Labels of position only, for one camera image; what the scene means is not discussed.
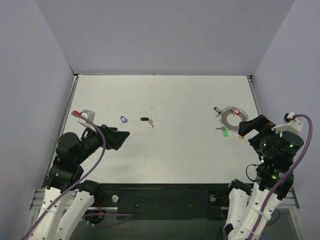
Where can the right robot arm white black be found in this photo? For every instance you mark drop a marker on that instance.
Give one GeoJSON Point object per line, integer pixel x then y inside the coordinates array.
{"type": "Point", "coordinates": [251, 207]}

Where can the green key tag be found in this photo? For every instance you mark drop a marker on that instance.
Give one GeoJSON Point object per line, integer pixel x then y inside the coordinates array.
{"type": "Point", "coordinates": [224, 131]}

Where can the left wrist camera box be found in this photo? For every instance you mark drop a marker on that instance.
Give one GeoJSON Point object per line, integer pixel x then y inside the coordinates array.
{"type": "Point", "coordinates": [87, 114]}

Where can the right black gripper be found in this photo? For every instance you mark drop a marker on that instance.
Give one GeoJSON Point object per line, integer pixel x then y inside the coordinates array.
{"type": "Point", "coordinates": [260, 128]}

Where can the black tag key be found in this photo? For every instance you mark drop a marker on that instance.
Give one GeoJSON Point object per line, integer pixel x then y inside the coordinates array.
{"type": "Point", "coordinates": [149, 120]}

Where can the red tag key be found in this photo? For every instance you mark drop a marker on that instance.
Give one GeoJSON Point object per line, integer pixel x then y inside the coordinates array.
{"type": "Point", "coordinates": [235, 111]}

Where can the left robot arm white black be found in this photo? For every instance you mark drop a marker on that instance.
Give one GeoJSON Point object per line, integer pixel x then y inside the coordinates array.
{"type": "Point", "coordinates": [68, 192]}

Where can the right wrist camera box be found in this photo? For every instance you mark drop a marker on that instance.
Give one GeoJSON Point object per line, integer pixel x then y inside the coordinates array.
{"type": "Point", "coordinates": [290, 124]}

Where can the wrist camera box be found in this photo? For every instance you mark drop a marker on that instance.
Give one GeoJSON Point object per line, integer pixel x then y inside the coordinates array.
{"type": "Point", "coordinates": [290, 124]}
{"type": "Point", "coordinates": [87, 114]}

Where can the blue tag key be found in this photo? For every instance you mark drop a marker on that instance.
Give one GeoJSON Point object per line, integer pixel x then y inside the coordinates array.
{"type": "Point", "coordinates": [123, 120]}

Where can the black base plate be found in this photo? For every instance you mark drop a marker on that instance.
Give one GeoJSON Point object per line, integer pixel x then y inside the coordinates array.
{"type": "Point", "coordinates": [146, 201]}

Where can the black tag on keyring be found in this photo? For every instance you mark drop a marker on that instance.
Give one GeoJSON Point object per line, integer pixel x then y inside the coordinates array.
{"type": "Point", "coordinates": [218, 111]}

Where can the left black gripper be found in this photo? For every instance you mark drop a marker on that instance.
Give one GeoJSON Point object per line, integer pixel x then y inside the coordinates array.
{"type": "Point", "coordinates": [108, 137]}

